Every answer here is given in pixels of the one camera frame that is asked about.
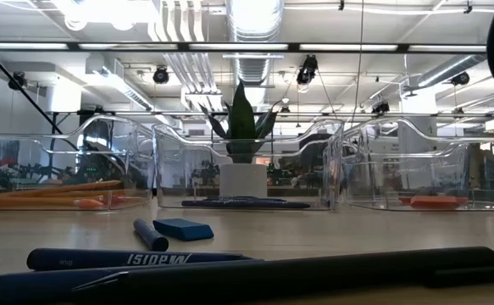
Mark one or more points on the blue eraser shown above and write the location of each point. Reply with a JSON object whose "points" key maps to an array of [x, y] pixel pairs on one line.
{"points": [[183, 229]]}

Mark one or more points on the white ceiling air duct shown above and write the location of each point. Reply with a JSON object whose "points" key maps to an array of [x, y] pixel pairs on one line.
{"points": [[119, 87]]}

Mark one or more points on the black aluminium table frame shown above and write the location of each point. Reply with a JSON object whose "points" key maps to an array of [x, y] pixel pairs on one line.
{"points": [[18, 82]]}

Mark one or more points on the black ceiling spotlight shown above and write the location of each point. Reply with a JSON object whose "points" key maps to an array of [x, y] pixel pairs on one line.
{"points": [[380, 108], [460, 79], [160, 75], [18, 80], [308, 70]]}

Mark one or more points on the clear plastic bin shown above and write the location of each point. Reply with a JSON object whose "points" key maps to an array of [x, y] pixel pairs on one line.
{"points": [[39, 169], [475, 186], [297, 178], [441, 169]]}

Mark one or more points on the black beam with light strips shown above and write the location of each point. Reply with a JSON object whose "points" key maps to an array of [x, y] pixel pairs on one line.
{"points": [[293, 47]]}

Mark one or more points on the green plant in white pot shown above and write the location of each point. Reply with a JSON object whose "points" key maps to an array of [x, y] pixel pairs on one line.
{"points": [[241, 110]]}

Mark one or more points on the silver ventilation duct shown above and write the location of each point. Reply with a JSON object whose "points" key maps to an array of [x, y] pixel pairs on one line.
{"points": [[253, 63]]}

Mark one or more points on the white ceiling pipes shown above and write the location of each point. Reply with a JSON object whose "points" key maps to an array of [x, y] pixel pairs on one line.
{"points": [[187, 63]]}

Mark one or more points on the black horizontal rail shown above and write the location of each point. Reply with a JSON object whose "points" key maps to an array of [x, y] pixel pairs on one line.
{"points": [[314, 114]]}

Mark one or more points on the black pen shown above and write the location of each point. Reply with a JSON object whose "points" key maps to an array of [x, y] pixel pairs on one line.
{"points": [[314, 271]]}

